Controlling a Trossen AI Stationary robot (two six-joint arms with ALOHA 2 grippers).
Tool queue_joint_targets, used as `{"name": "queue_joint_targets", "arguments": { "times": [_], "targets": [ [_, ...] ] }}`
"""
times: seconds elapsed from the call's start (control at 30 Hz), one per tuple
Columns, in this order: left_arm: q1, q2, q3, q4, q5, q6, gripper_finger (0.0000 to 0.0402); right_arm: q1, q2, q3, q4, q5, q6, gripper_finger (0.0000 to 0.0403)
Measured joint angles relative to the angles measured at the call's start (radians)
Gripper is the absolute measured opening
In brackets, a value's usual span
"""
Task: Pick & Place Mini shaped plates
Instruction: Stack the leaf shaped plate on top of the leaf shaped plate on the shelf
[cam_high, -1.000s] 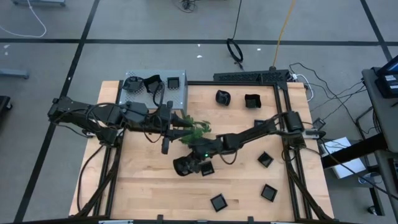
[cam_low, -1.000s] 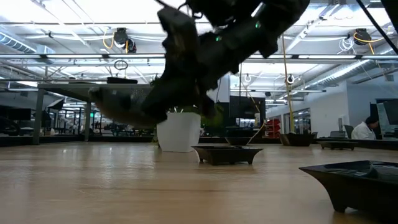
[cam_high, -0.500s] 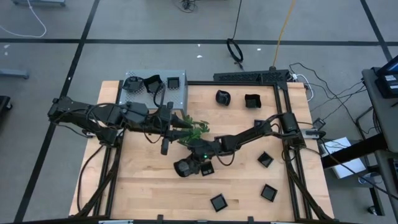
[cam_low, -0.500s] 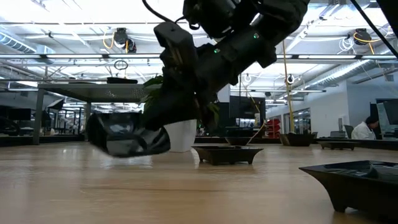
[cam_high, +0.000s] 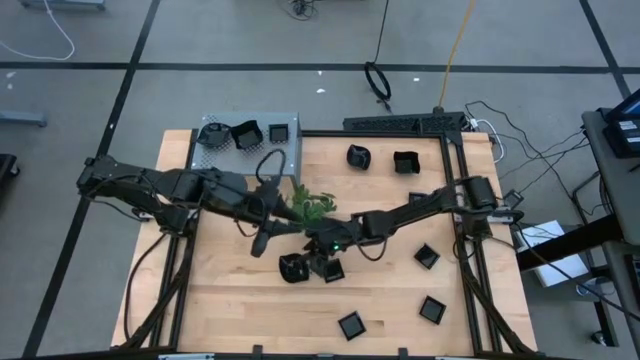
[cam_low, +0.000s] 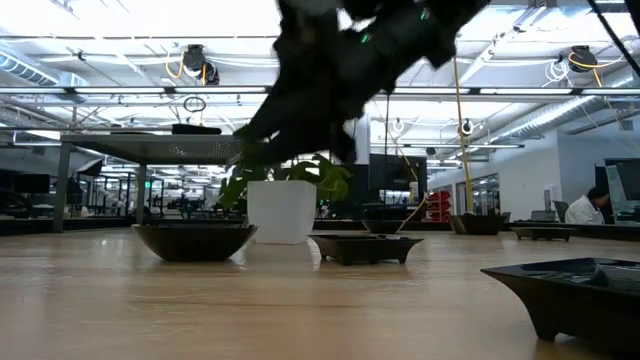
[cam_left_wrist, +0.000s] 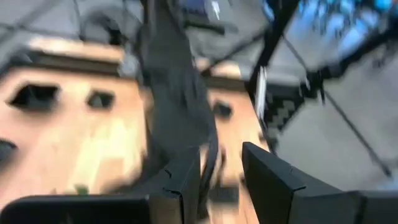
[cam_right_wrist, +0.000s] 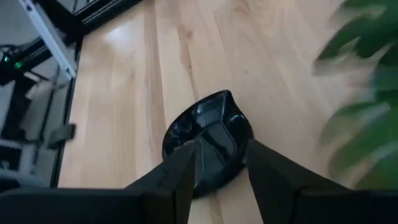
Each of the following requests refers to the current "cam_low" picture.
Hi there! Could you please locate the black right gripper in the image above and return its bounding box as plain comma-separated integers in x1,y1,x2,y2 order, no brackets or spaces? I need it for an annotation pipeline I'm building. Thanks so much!
234,19,397,167

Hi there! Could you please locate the green plant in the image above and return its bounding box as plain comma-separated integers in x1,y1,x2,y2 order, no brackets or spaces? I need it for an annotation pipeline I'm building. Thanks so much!
218,152,354,246

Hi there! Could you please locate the small dark round bowl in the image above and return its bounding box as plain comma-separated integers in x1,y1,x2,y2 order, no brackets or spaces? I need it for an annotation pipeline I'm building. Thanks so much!
361,219,404,235

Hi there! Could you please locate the black square footed plate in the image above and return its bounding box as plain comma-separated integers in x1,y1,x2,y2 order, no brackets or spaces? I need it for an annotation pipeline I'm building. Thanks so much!
510,226,577,243
308,233,425,267

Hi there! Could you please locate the dark brown round bowl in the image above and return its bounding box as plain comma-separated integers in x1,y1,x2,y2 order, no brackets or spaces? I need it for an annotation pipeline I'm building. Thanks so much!
131,222,260,263

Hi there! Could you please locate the dark angular bowl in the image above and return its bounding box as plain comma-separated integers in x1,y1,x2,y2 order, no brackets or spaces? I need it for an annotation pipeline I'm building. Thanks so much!
447,213,507,237

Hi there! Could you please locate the black flared footed plate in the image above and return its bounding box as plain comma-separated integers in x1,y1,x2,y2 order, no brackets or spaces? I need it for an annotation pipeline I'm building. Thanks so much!
480,257,640,354

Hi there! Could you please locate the black display screen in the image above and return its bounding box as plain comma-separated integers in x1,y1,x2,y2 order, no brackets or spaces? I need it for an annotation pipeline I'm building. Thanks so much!
368,153,429,192

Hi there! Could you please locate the red storage bins stack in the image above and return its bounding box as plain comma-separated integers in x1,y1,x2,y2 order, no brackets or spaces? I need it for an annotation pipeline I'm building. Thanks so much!
426,189,454,224

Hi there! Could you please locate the long ceiling light bar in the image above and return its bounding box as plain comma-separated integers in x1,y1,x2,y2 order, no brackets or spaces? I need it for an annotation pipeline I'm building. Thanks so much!
0,85,640,97

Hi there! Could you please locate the grey office chair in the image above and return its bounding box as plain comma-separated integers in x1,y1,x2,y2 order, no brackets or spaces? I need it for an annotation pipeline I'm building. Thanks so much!
552,199,571,224

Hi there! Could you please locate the person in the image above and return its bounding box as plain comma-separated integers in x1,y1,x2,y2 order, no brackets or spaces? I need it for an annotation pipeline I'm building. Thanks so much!
564,185,612,225

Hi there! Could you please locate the dark desk monitor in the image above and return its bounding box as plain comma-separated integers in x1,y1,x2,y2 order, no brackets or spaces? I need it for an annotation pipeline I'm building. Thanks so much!
12,173,51,195

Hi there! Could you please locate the dark computer monitor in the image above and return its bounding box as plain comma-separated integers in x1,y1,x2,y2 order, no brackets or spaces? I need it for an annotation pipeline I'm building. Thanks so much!
594,158,640,224

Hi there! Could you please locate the black ceiling cable reel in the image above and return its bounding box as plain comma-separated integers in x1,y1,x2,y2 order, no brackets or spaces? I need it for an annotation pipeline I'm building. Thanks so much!
568,44,594,74
201,60,221,86
180,43,209,72

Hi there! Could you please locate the silver ceiling air duct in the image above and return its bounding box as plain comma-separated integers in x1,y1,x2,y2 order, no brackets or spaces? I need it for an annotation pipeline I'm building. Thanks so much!
492,69,640,144

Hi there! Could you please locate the black table edge frame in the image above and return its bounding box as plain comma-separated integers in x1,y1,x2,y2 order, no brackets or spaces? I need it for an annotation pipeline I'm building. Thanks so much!
0,215,640,243

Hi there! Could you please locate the ribbed ceiling air duct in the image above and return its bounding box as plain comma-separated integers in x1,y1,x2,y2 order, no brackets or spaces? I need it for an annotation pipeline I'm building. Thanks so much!
0,47,89,87

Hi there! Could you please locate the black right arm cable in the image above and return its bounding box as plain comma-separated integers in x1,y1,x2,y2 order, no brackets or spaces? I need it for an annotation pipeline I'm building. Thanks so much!
585,0,640,76

